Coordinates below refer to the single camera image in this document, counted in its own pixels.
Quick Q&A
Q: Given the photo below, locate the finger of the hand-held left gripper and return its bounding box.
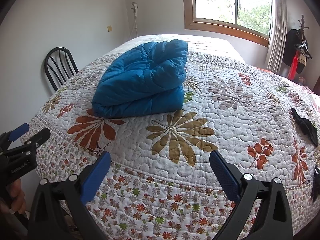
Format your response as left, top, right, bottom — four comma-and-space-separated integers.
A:
0, 123, 30, 153
0, 127, 51, 159

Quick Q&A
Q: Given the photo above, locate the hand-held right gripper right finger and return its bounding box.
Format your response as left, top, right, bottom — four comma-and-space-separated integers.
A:
209, 150, 293, 240

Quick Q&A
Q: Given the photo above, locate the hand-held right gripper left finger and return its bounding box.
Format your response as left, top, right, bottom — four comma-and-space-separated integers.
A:
26, 151, 111, 240

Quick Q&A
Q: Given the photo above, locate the blue puffer jacket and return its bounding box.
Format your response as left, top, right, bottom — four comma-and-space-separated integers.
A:
91, 39, 188, 119

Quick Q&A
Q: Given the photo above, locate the black clothes hanger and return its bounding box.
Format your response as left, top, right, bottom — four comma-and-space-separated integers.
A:
294, 40, 313, 60

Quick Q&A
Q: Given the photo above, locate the person's left hand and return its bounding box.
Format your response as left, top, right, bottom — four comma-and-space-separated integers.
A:
0, 179, 27, 215

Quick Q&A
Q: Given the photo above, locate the floral quilted bedspread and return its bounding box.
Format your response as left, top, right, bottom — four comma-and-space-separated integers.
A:
20, 34, 320, 240

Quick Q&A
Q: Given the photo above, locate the black metal chair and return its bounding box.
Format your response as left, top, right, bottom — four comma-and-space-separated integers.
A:
44, 46, 80, 92

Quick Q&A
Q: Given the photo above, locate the dark cloth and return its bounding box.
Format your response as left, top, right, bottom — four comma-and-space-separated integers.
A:
311, 165, 320, 203

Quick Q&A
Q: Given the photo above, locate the black crumpled cloth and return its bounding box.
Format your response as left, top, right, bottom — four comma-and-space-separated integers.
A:
291, 107, 319, 147

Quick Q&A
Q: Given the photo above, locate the red hanging bag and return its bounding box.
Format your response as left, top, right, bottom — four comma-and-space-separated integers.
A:
287, 51, 300, 80

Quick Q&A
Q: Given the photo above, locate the long grey curtain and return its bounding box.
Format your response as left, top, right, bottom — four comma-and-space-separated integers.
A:
265, 0, 290, 73

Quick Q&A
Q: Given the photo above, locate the dark wooden coat rack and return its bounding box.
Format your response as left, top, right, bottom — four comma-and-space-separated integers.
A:
297, 14, 307, 45

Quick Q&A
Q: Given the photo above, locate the large wooden-framed window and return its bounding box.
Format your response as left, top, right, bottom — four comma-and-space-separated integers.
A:
182, 0, 275, 47

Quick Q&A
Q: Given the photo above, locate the white wall handset with cable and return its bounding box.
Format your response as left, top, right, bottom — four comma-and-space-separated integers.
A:
130, 2, 139, 39

